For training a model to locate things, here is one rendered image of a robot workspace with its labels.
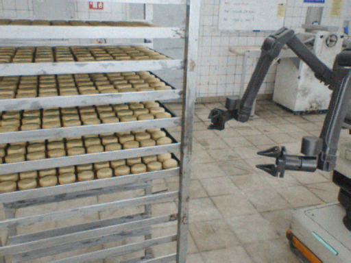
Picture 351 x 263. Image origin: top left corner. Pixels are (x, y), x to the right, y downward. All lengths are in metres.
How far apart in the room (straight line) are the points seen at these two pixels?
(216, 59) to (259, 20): 0.88
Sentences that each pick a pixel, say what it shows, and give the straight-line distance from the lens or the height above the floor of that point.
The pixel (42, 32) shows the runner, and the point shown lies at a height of 1.41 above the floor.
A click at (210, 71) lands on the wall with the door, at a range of 5.37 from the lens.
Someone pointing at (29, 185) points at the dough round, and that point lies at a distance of 1.09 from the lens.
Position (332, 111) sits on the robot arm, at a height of 1.15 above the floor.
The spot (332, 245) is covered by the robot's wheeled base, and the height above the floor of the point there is 0.26.
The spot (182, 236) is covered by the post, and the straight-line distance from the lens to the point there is 1.23.
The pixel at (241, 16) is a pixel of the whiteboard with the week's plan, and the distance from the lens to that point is 5.45.
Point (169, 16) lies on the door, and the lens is 5.09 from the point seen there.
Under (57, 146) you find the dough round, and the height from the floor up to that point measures 1.06.
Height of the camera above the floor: 1.49
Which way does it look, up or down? 21 degrees down
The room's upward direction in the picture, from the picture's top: 2 degrees clockwise
